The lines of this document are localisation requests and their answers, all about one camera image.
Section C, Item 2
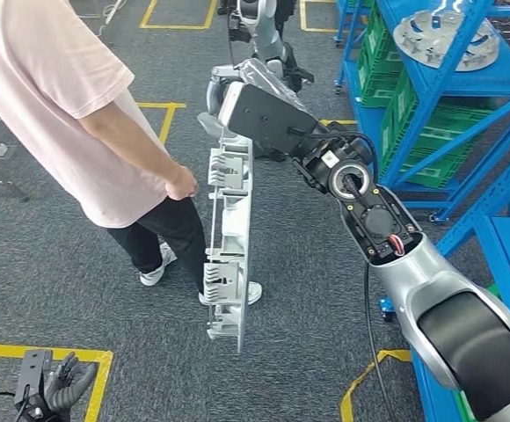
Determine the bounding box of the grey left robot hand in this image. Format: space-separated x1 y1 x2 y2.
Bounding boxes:
39 352 100 422

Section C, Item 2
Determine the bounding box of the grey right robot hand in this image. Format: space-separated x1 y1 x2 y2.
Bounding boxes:
206 56 314 116

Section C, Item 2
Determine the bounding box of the grey plastic wheel hubcap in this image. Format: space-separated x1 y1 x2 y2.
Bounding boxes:
393 8 501 74
196 110 257 355

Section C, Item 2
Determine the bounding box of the yellow floor tape marking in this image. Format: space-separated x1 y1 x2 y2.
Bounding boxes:
0 343 113 422

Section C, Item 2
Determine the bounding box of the silver humanoid robot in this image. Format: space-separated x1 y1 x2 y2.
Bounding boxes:
217 0 317 96

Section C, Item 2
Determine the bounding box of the person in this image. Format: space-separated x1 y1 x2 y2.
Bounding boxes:
0 0 264 307

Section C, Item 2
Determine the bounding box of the black cable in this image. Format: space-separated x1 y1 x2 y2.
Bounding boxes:
363 260 393 422

